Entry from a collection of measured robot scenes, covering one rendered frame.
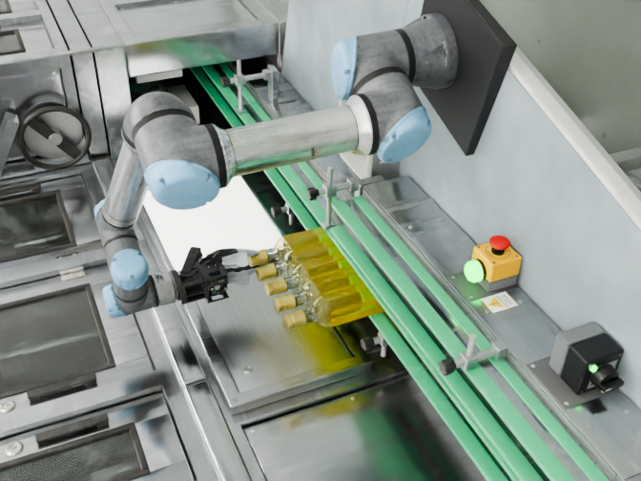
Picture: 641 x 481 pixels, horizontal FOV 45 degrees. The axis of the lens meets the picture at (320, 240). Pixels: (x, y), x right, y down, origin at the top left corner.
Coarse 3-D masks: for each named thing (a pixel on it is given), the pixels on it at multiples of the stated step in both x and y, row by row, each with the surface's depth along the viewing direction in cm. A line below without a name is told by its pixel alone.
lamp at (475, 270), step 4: (476, 260) 153; (480, 260) 153; (468, 264) 152; (472, 264) 152; (476, 264) 152; (480, 264) 152; (484, 264) 152; (468, 268) 152; (472, 268) 152; (476, 268) 151; (480, 268) 152; (484, 268) 152; (468, 272) 152; (472, 272) 152; (476, 272) 151; (480, 272) 152; (484, 272) 152; (468, 276) 153; (472, 276) 152; (476, 276) 152; (480, 276) 152; (484, 276) 152; (468, 280) 154; (472, 280) 152; (476, 280) 152; (480, 280) 152; (484, 280) 153
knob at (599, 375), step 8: (600, 368) 130; (608, 368) 130; (592, 376) 130; (600, 376) 129; (608, 376) 129; (616, 376) 130; (592, 384) 131; (600, 384) 129; (608, 384) 129; (616, 384) 129
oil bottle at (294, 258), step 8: (328, 240) 187; (304, 248) 185; (312, 248) 185; (320, 248) 185; (328, 248) 185; (336, 248) 185; (288, 256) 183; (296, 256) 182; (304, 256) 182; (312, 256) 182; (320, 256) 183; (328, 256) 183; (288, 264) 181; (296, 264) 181; (288, 272) 182
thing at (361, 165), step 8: (344, 104) 195; (344, 160) 200; (352, 160) 199; (360, 160) 198; (368, 160) 187; (352, 168) 197; (360, 168) 196; (368, 168) 188; (360, 176) 194; (368, 176) 190
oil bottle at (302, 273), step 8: (336, 256) 182; (304, 264) 180; (312, 264) 180; (320, 264) 180; (328, 264) 180; (336, 264) 180; (344, 264) 180; (296, 272) 178; (304, 272) 177; (312, 272) 177; (320, 272) 177; (328, 272) 178; (296, 280) 178; (304, 280) 176
